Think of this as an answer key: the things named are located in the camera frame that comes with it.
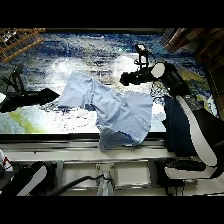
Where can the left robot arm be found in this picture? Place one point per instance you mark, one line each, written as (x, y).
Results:
(18, 100)

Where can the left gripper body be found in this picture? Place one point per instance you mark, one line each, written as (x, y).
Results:
(48, 96)

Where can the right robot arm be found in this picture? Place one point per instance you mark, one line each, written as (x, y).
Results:
(175, 81)

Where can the light blue shirt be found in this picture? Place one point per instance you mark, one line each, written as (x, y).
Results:
(120, 113)

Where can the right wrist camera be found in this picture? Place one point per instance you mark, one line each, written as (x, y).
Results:
(142, 50)

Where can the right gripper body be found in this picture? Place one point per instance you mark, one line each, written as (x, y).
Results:
(135, 78)

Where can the navy blue garment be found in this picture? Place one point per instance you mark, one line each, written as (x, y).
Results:
(176, 126)

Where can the wooden rack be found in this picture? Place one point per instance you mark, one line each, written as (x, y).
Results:
(18, 43)

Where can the silver frame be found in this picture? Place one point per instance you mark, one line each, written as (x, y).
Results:
(80, 155)

